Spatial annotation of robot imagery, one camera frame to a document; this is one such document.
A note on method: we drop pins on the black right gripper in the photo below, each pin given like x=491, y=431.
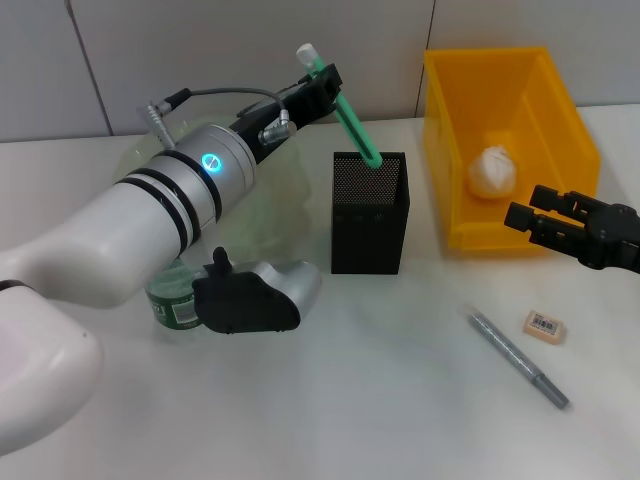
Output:
x=612, y=240

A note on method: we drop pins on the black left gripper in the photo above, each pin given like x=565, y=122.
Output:
x=280, y=112

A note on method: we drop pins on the mint green utility knife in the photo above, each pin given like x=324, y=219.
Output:
x=350, y=120

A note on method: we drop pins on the white paper ball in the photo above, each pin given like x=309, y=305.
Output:
x=492, y=172

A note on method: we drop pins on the beige eraser with barcode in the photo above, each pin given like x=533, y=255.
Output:
x=542, y=326

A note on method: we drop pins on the grey marker pen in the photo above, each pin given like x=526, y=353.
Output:
x=505, y=350

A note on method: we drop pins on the clear bottle green label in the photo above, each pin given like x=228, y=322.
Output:
x=170, y=300

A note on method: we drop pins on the translucent green fruit plate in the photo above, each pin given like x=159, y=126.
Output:
x=280, y=210

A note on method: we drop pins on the black mesh pen holder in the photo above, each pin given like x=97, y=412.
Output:
x=367, y=240

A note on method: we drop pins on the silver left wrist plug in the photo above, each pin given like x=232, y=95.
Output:
x=275, y=129

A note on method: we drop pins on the yellow plastic bin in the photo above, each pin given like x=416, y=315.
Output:
x=450, y=125

